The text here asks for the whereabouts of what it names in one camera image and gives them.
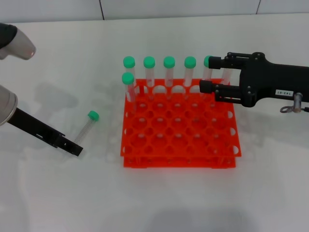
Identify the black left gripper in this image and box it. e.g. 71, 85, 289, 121
7, 107, 84, 158

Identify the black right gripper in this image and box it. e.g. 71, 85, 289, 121
199, 51, 309, 108

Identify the green capped clear test tube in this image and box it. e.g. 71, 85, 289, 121
202, 56, 216, 108
220, 69, 233, 97
73, 110, 100, 145
121, 72, 138, 114
163, 56, 176, 100
143, 56, 156, 100
123, 56, 140, 97
184, 56, 197, 100

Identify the orange plastic test tube rack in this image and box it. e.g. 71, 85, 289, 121
120, 78, 242, 169

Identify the grey metal right gripper plug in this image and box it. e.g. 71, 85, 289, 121
293, 92, 304, 114

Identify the dark right arm cable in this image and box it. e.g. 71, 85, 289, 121
280, 105, 309, 114

